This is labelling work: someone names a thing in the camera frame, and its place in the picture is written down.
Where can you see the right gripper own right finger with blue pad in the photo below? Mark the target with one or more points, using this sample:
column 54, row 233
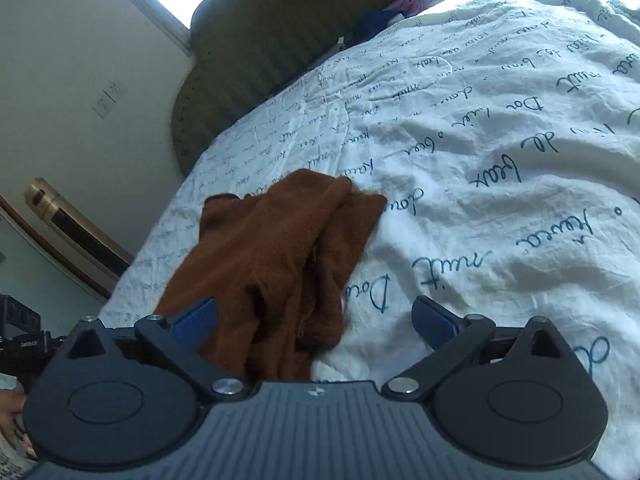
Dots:
column 455, row 342

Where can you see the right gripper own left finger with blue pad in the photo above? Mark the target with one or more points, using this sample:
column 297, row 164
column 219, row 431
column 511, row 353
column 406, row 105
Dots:
column 173, row 342

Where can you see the brown knit sweater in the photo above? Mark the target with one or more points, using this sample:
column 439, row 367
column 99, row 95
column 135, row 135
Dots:
column 276, row 264

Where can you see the patterned knit sleeve forearm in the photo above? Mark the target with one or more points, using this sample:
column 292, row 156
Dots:
column 13, row 466

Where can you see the person's left hand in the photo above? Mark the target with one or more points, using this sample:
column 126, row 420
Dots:
column 11, row 405

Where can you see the gold tower fan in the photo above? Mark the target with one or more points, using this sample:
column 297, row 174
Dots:
column 70, row 224

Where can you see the white quilt with script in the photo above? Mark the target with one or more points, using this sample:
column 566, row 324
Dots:
column 504, row 135

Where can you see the dark blue cloth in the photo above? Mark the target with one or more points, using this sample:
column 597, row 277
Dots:
column 372, row 24

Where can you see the green padded headboard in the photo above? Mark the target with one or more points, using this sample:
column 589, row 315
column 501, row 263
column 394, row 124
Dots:
column 246, row 50

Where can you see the white wall socket pair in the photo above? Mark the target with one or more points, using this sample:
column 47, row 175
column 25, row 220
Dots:
column 108, row 97

